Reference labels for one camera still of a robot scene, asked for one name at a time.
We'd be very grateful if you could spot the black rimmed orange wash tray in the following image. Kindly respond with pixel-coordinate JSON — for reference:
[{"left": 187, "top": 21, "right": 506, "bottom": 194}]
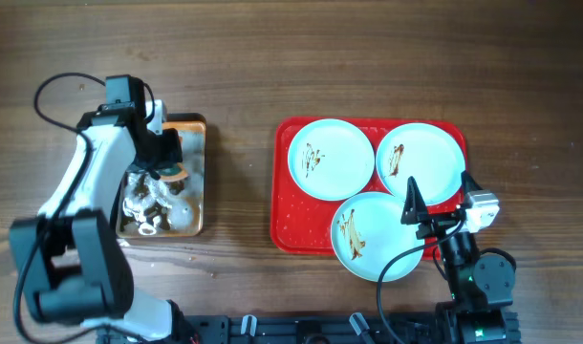
[{"left": 116, "top": 119, "right": 206, "bottom": 239}]

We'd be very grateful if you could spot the right black cable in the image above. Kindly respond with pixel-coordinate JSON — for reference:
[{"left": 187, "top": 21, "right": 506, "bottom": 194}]
[{"left": 376, "top": 219, "right": 466, "bottom": 344}]

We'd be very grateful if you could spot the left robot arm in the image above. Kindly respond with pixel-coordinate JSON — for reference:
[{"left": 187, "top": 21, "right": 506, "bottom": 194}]
[{"left": 9, "top": 75, "right": 200, "bottom": 343}]

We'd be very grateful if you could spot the white plate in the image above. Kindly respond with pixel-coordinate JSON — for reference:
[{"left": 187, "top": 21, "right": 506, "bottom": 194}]
[
  {"left": 287, "top": 118, "right": 375, "bottom": 202},
  {"left": 330, "top": 191, "right": 424, "bottom": 282},
  {"left": 376, "top": 123, "right": 466, "bottom": 205}
]

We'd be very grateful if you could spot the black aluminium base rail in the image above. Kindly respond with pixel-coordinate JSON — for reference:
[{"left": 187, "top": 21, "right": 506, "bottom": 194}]
[{"left": 185, "top": 312, "right": 521, "bottom": 344}]

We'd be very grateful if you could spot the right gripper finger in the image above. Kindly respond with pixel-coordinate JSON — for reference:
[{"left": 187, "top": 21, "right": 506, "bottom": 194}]
[
  {"left": 400, "top": 177, "right": 430, "bottom": 225},
  {"left": 461, "top": 170, "right": 483, "bottom": 205}
]

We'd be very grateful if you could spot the orange green scrub sponge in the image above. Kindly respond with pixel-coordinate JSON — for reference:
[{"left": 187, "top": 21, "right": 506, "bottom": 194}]
[{"left": 157, "top": 162, "right": 188, "bottom": 183}]

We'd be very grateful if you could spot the red plastic tray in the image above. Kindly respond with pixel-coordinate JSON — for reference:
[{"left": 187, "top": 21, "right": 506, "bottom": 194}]
[{"left": 270, "top": 117, "right": 467, "bottom": 255}]

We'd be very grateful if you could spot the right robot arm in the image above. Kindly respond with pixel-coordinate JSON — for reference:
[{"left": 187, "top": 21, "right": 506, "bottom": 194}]
[{"left": 400, "top": 171, "right": 521, "bottom": 344}]

